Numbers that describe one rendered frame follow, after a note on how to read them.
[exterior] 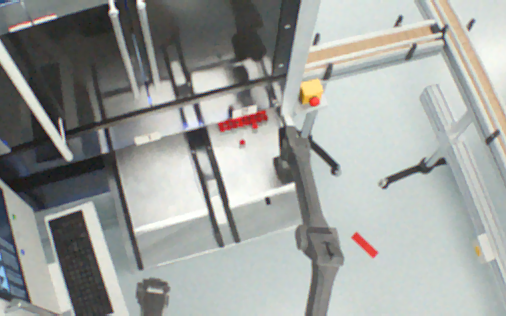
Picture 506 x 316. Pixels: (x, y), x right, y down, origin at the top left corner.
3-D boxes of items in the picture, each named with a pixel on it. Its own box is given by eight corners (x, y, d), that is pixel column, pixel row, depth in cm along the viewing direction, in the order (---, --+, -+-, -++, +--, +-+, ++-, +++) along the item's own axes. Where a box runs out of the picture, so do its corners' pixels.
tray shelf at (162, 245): (101, 148, 213) (100, 146, 211) (283, 98, 222) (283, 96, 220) (132, 274, 197) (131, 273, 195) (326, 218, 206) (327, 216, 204)
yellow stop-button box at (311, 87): (295, 87, 213) (297, 78, 206) (314, 83, 213) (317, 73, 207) (302, 106, 210) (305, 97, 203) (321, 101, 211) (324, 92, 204)
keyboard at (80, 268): (47, 221, 208) (46, 219, 206) (82, 209, 210) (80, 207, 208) (78, 324, 195) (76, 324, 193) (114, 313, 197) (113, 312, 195)
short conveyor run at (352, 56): (285, 97, 224) (289, 77, 209) (272, 63, 229) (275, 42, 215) (439, 58, 233) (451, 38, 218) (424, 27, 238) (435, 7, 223)
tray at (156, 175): (112, 143, 212) (111, 139, 209) (181, 123, 215) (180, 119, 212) (134, 231, 200) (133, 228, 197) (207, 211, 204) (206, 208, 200)
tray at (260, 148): (202, 118, 216) (202, 114, 213) (270, 99, 219) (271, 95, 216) (229, 204, 205) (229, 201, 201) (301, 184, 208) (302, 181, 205)
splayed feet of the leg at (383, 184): (375, 179, 303) (381, 170, 289) (455, 153, 309) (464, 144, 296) (380, 193, 300) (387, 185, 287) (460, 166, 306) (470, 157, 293)
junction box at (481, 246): (469, 240, 245) (477, 236, 237) (478, 237, 246) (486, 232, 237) (478, 265, 241) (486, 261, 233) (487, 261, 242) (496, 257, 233)
